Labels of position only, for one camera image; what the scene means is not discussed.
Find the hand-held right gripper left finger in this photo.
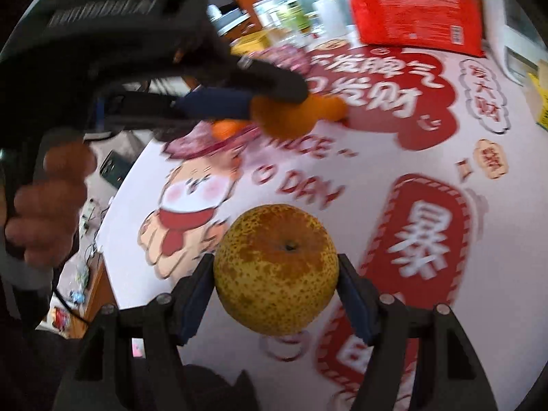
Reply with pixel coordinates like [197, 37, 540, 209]
[60, 253, 215, 411]

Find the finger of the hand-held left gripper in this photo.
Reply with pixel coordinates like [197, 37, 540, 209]
[229, 53, 310, 104]
[96, 86, 254, 135]

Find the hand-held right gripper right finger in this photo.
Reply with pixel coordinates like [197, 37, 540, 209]
[336, 253, 499, 411]

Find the pink printed fruit plate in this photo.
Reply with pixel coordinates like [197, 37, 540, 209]
[163, 45, 309, 161]

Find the large orange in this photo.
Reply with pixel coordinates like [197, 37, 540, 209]
[250, 94, 320, 138]

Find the yellow speckled pear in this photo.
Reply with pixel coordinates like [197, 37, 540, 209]
[213, 204, 340, 337]

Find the person's left forearm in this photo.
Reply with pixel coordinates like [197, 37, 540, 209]
[0, 240, 86, 411]

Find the person's left hand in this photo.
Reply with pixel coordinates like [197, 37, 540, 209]
[4, 141, 97, 268]

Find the small orange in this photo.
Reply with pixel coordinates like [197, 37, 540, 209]
[212, 120, 249, 140]

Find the clear plastic water bottle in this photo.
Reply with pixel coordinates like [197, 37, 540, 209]
[252, 0, 283, 35]

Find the tangerine with leafy stem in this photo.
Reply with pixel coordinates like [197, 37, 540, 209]
[317, 94, 348, 121]

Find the green label bottle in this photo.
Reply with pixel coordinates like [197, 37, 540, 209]
[274, 0, 311, 35]

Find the white plastic squeeze bottle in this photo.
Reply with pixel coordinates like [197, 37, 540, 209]
[314, 0, 349, 37]

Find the red and white printed tablecloth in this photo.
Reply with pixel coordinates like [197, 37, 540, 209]
[96, 30, 548, 411]

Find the dark rectangular device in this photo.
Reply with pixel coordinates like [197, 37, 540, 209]
[99, 150, 134, 189]

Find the red plastic package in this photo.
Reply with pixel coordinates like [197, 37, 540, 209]
[342, 0, 486, 58]

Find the white appliance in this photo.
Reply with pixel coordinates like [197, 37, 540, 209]
[499, 21, 548, 86]

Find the yellow tissue box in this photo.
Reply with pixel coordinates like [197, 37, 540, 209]
[526, 73, 548, 131]

